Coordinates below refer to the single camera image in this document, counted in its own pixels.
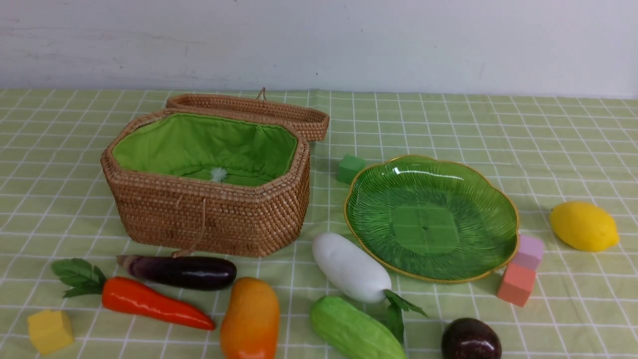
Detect green checkered tablecloth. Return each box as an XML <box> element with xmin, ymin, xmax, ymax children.
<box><xmin>0</xmin><ymin>89</ymin><xmax>638</xmax><ymax>359</ymax></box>

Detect pink foam cube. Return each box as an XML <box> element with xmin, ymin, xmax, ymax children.
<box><xmin>512</xmin><ymin>235</ymin><xmax>544</xmax><ymax>271</ymax></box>

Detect salmon foam cube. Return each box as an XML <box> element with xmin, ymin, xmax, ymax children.
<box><xmin>496</xmin><ymin>262</ymin><xmax>536</xmax><ymax>307</ymax></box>

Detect orange toy mango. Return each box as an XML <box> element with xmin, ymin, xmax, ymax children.
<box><xmin>219</xmin><ymin>277</ymin><xmax>280</xmax><ymax>359</ymax></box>

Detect woven wicker basket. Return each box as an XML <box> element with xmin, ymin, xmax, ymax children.
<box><xmin>100</xmin><ymin>109</ymin><xmax>311</xmax><ymax>257</ymax></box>

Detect green toy cucumber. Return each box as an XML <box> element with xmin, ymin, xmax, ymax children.
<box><xmin>309</xmin><ymin>295</ymin><xmax>407</xmax><ymax>359</ymax></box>

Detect dark purple passion fruit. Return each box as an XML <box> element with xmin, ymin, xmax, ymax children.
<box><xmin>441</xmin><ymin>318</ymin><xmax>503</xmax><ymax>359</ymax></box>

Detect white toy radish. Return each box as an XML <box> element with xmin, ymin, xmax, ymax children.
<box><xmin>312</xmin><ymin>232</ymin><xmax>428</xmax><ymax>343</ymax></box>

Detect green foam cube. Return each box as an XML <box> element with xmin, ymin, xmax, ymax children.
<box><xmin>336</xmin><ymin>154</ymin><xmax>365</xmax><ymax>184</ymax></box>

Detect green glass leaf plate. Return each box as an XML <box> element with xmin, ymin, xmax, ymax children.
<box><xmin>343</xmin><ymin>155</ymin><xmax>520</xmax><ymax>283</ymax></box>

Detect yellow toy lemon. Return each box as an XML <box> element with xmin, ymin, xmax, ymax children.
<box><xmin>549</xmin><ymin>201</ymin><xmax>620</xmax><ymax>252</ymax></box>

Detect purple toy eggplant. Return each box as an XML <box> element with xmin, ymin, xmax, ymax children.
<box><xmin>116</xmin><ymin>255</ymin><xmax>237</xmax><ymax>291</ymax></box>

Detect orange toy carrot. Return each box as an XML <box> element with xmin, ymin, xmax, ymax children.
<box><xmin>51</xmin><ymin>258</ymin><xmax>216</xmax><ymax>331</ymax></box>

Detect yellow foam cube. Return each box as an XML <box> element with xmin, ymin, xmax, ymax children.
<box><xmin>27</xmin><ymin>309</ymin><xmax>75</xmax><ymax>356</ymax></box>

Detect woven wicker basket lid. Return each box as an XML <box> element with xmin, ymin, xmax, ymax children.
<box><xmin>165</xmin><ymin>88</ymin><xmax>330</xmax><ymax>142</ymax></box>

